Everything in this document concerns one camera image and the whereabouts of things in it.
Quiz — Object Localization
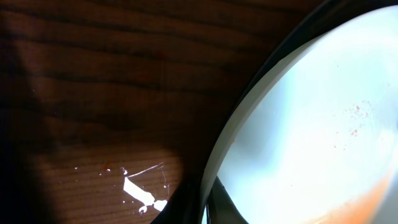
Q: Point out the light blue plate top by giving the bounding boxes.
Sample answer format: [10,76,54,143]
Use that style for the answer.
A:
[200,4,397,223]

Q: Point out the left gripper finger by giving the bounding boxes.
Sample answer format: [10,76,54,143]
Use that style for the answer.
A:
[206,177,248,224]

